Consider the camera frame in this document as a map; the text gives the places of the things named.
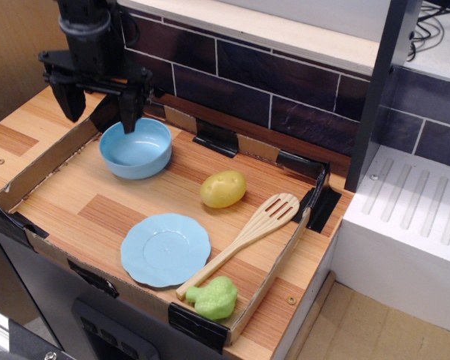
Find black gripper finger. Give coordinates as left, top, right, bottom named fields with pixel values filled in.
left=49, top=76, right=86, bottom=122
left=118, top=91, right=143, bottom=134

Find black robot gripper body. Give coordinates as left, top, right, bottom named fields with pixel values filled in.
left=38, top=25, right=152, bottom=99

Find light blue plastic bowl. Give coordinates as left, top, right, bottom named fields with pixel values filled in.
left=99, top=118, right=172, bottom=180

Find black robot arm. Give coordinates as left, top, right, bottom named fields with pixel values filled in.
left=38, top=1, right=152, bottom=134

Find light blue scalloped plate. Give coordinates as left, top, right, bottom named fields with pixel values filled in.
left=121, top=213, right=211, bottom=288

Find cardboard tray border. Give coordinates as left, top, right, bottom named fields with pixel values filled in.
left=0, top=77, right=342, bottom=355

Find yellow toy potato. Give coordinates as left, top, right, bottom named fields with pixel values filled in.
left=199, top=170, right=247, bottom=209

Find wooden slotted spatula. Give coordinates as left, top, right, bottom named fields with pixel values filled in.
left=175, top=193, right=300, bottom=300

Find green toy broccoli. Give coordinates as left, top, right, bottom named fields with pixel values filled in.
left=185, top=276, right=239, bottom=320

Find black toy oven panel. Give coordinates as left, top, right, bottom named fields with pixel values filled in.
left=72, top=299, right=160, bottom=359

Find white ridged drainboard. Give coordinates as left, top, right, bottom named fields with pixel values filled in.
left=331, top=146, right=450, bottom=331

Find dark grey vertical post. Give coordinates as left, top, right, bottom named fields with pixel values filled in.
left=345, top=0, right=422, bottom=192

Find black cables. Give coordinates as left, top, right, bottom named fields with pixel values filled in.
left=406, top=0, right=450, bottom=63

